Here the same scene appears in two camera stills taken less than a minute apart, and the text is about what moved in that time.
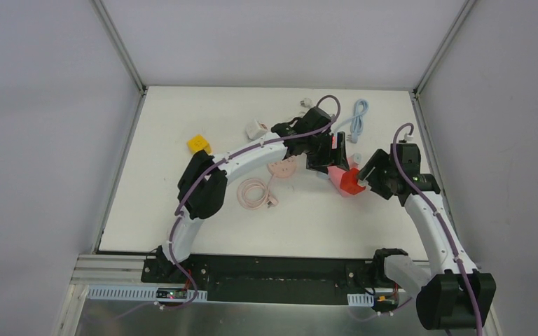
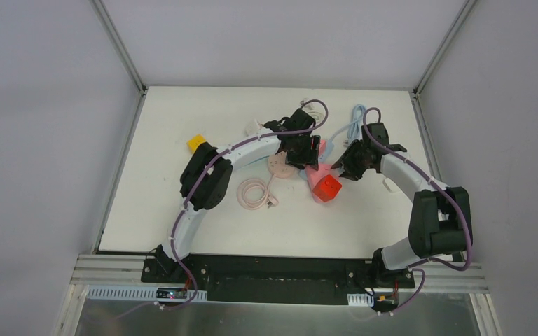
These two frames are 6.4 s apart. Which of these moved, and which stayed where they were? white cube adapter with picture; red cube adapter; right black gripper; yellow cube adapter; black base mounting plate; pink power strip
Moved: pink power strip; right black gripper; red cube adapter
Stayed: yellow cube adapter; white cube adapter with picture; black base mounting plate
